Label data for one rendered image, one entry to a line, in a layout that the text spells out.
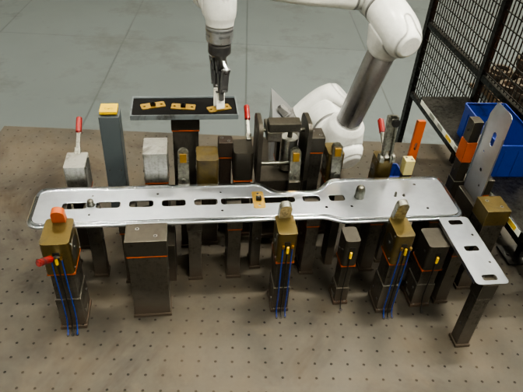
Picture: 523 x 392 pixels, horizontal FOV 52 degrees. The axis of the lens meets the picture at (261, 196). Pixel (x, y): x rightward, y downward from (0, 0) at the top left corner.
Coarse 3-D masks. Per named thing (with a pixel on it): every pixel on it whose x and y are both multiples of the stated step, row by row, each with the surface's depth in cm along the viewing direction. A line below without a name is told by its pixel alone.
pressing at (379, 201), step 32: (64, 192) 170; (96, 192) 171; (128, 192) 172; (160, 192) 173; (192, 192) 174; (224, 192) 175; (288, 192) 177; (320, 192) 179; (352, 192) 180; (384, 192) 181; (416, 192) 182; (448, 192) 183; (32, 224) 158; (96, 224) 160
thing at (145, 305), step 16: (128, 224) 156; (144, 224) 156; (160, 224) 157; (128, 240) 150; (144, 240) 151; (160, 240) 151; (128, 256) 153; (144, 256) 154; (160, 256) 155; (144, 272) 159; (160, 272) 160; (144, 288) 163; (160, 288) 164; (144, 304) 167; (160, 304) 168
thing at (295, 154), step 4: (292, 148) 181; (296, 148) 180; (292, 152) 180; (296, 152) 180; (300, 152) 180; (292, 156) 181; (296, 156) 180; (300, 156) 181; (292, 160) 181; (296, 160) 181; (300, 160) 182; (292, 164) 182; (296, 164) 182; (292, 168) 182; (296, 168) 183; (292, 172) 183; (296, 172) 183; (292, 176) 184; (296, 176) 184
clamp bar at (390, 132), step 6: (390, 114) 180; (396, 114) 180; (390, 120) 178; (396, 120) 176; (390, 126) 181; (396, 126) 177; (384, 132) 182; (390, 132) 182; (396, 132) 181; (384, 138) 183; (390, 138) 183; (384, 144) 183; (390, 144) 184; (384, 150) 184; (390, 150) 185; (390, 156) 186; (390, 162) 187
